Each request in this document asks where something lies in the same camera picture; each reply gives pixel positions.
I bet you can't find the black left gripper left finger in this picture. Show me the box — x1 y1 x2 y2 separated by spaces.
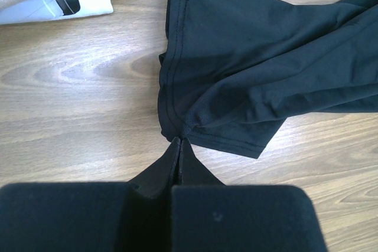
127 138 181 202

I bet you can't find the black t shirt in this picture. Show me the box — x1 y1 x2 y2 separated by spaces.
158 0 377 158

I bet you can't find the folded white printed t shirt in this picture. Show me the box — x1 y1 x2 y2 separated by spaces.
1 0 113 25

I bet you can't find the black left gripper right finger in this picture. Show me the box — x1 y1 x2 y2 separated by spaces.
175 139 224 186

